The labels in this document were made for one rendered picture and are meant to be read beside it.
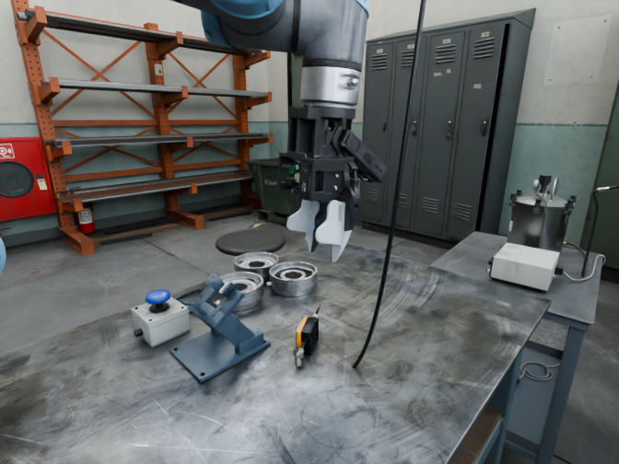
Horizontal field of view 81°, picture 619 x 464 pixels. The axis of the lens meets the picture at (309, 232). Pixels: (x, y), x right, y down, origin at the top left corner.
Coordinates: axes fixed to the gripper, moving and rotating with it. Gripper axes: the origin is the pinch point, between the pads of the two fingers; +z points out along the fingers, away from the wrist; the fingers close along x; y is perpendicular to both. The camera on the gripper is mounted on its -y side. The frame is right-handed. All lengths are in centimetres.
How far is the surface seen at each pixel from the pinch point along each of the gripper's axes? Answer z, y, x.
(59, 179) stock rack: 57, -13, -372
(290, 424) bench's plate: 17.4, 13.5, 9.9
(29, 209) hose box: 82, 13, -370
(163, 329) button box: 16.8, 18.7, -17.6
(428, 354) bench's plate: 16.0, -11.6, 13.6
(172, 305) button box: 14.8, 15.8, -20.9
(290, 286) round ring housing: 15.2, -6.8, -15.9
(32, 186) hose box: 62, 8, -371
